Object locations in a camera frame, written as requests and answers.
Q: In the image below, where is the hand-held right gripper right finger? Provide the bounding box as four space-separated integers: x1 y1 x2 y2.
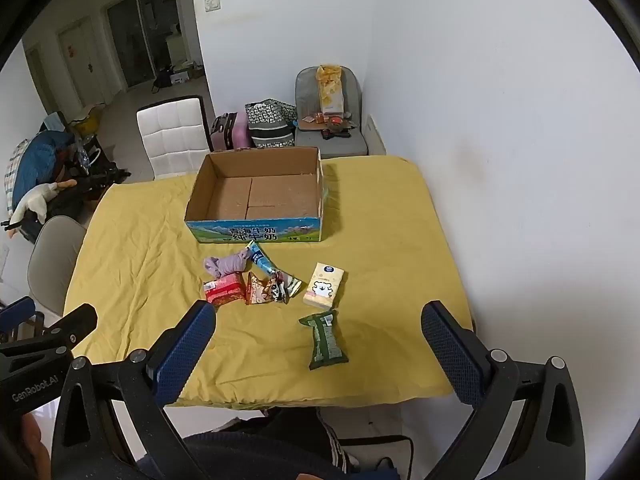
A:
421 301 587 480

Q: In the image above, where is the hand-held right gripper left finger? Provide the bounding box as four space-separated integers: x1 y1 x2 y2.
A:
50 301 217 480

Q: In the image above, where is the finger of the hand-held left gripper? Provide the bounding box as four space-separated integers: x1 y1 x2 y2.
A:
0 303 99 358
0 296 36 333

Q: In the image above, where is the red snack packet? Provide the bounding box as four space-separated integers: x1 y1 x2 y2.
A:
203 273 247 307

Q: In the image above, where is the orange snack packet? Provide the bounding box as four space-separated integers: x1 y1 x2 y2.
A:
245 272 273 306

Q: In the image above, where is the purple sock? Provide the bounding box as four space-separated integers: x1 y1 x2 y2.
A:
202 249 252 278

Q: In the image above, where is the blue tube-shaped packet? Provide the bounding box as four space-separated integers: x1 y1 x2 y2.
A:
246 240 277 277

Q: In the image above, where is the green snack packet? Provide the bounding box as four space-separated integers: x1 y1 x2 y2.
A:
299 310 349 371

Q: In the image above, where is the cardboard box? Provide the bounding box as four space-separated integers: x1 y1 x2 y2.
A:
184 146 325 244

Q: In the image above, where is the person's left hand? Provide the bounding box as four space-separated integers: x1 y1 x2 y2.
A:
20 406 54 480

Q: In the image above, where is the beige chair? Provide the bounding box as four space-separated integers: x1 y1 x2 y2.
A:
26 215 88 318

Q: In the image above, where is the person's dark clothing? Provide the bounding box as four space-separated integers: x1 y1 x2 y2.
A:
137 406 353 480

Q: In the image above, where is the white goose plush toy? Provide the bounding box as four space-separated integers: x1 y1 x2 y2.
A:
9 178 78 226

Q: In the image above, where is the yellow tablecloth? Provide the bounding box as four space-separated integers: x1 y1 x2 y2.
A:
65 155 476 407

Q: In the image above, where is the black tripod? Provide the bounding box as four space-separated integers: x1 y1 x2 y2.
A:
50 160 132 201

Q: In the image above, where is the blue clothing pile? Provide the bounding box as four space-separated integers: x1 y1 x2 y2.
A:
12 130 76 211

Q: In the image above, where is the yellow plastic bag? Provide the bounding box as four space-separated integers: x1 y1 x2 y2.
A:
70 105 107 137

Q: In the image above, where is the white padded chair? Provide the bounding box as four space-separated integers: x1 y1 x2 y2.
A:
136 96 213 181

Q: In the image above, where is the pink suitcase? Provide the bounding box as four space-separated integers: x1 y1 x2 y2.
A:
210 111 251 152

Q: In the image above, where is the white board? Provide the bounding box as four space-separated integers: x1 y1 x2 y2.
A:
361 114 387 157

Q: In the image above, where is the grey cushioned chair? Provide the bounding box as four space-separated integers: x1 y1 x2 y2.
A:
294 66 370 159

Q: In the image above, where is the black white patterned bag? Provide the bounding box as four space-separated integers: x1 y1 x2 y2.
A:
244 98 297 149

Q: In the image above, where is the wooden door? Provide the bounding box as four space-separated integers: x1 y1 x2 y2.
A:
56 15 110 107

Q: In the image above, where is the yellow snack bag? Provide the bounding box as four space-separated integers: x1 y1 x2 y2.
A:
315 64 347 116

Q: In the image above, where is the glass sliding door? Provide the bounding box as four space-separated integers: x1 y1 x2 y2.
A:
102 0 182 89

